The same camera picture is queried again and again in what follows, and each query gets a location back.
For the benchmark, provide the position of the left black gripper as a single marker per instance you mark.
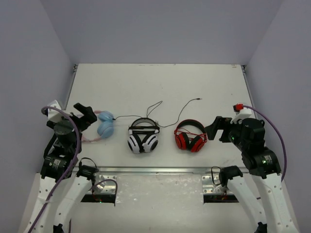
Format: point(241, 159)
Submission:
point(79, 119)

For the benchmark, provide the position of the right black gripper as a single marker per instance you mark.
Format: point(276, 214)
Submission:
point(219, 123)

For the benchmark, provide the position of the pink blue cat-ear headphones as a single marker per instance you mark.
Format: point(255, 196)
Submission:
point(105, 129)

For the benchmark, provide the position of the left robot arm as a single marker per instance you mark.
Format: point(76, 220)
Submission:
point(60, 157)

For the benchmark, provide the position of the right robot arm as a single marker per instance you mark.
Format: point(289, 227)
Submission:
point(269, 213)

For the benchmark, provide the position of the red black headphones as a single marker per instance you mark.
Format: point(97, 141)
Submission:
point(185, 140)

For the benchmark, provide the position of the white black headphones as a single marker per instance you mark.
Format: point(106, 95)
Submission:
point(143, 135)

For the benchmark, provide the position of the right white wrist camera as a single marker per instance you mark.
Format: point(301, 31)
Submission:
point(241, 113)

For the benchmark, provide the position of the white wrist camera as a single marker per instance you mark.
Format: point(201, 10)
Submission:
point(56, 113)
point(241, 113)

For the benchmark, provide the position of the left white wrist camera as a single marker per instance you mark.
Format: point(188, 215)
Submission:
point(56, 113)

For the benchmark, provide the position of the aluminium table edge rail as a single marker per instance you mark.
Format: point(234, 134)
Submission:
point(155, 170)

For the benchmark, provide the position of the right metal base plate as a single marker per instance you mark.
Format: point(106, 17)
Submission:
point(213, 187)

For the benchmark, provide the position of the metal base plate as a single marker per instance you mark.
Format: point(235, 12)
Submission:
point(213, 187)
point(105, 184)

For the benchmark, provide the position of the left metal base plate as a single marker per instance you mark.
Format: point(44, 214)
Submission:
point(105, 184)

